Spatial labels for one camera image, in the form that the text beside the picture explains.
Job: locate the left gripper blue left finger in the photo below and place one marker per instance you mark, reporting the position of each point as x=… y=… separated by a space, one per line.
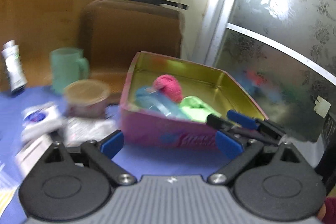
x=100 y=155

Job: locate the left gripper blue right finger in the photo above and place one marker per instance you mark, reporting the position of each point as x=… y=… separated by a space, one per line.
x=239 y=150

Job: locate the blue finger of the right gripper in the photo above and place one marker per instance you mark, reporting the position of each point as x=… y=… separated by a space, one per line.
x=265 y=127
x=236 y=132

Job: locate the green soft cloth item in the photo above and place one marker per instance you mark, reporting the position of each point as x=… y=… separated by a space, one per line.
x=197 y=110

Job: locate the pink knitted soft ball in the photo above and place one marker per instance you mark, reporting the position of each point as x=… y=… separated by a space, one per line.
x=169 y=86

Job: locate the blue soft cloth item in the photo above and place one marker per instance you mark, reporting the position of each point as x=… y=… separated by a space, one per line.
x=154 y=100

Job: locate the clear plastic card case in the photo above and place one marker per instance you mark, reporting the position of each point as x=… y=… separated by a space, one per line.
x=29 y=155

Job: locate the small transparent card box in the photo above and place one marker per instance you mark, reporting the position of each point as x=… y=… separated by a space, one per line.
x=78 y=130

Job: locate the pink gold metal tin box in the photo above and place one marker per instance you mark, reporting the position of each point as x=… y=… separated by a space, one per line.
x=205 y=91

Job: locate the round paper lid cup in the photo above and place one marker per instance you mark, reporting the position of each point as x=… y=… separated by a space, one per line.
x=87 y=99

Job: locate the blue white wet wipes pack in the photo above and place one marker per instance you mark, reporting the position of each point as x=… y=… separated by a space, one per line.
x=39 y=120

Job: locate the frosted glass sliding door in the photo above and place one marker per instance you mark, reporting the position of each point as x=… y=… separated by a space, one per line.
x=281 y=51

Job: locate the green plastic mug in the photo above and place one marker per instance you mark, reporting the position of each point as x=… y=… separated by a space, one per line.
x=68 y=65

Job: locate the green white drink carton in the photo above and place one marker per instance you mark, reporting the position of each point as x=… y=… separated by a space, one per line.
x=13 y=67

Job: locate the brown chair backrest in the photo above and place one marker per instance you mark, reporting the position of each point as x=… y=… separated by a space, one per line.
x=111 y=32

